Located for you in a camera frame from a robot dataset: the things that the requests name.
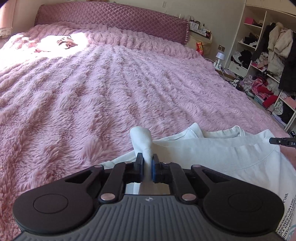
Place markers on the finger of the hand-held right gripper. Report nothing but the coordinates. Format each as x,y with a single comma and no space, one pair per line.
278,140

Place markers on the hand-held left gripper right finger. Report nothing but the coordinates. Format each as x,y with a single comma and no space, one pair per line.
154,170

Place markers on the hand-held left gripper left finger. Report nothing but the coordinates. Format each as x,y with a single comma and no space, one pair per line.
139,169

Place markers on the white printed sweatshirt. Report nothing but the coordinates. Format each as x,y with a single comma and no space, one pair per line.
208,157

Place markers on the red clothing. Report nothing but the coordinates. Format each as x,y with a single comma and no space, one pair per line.
269,100

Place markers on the pink fluffy blanket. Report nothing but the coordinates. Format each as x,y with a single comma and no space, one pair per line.
92,92

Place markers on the beige hanging coat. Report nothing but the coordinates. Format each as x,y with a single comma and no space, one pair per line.
279,46

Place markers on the small white table lamp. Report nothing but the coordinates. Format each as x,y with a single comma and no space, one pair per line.
220,58

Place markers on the white open shelving unit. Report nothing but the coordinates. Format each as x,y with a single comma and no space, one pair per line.
254,27

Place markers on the red snack bag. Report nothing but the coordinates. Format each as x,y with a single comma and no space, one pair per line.
200,48

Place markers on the bedside shelf with small items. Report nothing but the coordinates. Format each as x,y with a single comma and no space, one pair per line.
200,29

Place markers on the small brown hair accessory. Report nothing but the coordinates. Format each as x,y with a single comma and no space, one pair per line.
67,41

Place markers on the purple quilted headboard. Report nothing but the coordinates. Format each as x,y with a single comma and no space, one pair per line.
115,16

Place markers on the wall socket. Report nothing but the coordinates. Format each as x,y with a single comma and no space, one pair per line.
222,48

